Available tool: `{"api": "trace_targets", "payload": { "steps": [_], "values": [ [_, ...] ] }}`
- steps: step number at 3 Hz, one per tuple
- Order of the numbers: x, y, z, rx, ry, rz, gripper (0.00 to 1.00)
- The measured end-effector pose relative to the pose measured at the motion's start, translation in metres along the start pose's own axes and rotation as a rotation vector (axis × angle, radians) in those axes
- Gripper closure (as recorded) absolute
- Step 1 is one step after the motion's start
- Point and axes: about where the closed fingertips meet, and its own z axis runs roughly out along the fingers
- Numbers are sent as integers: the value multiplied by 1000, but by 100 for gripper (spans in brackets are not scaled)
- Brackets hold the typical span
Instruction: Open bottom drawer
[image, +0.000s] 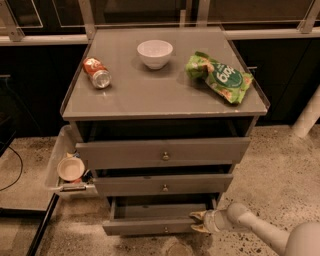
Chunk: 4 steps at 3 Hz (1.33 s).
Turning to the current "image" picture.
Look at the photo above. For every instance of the grey drawer cabinet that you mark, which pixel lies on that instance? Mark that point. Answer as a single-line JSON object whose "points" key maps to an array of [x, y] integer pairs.
{"points": [[146, 104]]}

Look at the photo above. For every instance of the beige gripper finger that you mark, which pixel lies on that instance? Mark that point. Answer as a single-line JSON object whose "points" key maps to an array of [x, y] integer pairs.
{"points": [[199, 228], [199, 215]]}

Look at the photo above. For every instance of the metal railing frame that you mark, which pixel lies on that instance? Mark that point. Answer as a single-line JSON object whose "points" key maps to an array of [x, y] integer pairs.
{"points": [[53, 22]]}

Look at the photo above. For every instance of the green chip bag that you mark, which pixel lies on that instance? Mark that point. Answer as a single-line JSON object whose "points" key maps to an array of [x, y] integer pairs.
{"points": [[226, 81]]}

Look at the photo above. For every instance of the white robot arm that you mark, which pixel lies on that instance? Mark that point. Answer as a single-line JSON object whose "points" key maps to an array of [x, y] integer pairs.
{"points": [[303, 240]]}

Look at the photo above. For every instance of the grey middle drawer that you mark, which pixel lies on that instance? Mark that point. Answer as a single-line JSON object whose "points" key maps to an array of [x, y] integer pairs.
{"points": [[163, 185]]}

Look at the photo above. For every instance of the white ceramic bowl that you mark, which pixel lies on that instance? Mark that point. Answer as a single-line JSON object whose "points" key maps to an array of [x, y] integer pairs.
{"points": [[155, 54]]}

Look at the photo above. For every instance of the white pipe post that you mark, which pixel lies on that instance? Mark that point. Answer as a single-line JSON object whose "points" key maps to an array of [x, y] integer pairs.
{"points": [[308, 116]]}

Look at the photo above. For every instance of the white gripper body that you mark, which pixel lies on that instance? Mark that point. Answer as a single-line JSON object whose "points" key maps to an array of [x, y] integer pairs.
{"points": [[210, 221]]}

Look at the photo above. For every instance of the grey top drawer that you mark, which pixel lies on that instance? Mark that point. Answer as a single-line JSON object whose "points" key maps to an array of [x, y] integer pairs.
{"points": [[162, 153]]}

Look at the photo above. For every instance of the grey drawer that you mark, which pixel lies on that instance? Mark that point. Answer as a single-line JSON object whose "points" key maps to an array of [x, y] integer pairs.
{"points": [[156, 214], [163, 185], [162, 153]]}

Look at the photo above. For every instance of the orange soda can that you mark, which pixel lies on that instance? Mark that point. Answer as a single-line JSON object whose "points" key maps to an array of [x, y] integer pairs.
{"points": [[98, 74]]}

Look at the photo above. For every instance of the grey bottom drawer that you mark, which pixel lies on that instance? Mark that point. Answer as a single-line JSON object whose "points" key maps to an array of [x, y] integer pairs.
{"points": [[156, 214]]}

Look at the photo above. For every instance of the small beige bowl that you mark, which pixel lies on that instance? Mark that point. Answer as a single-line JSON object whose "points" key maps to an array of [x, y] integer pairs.
{"points": [[70, 168]]}

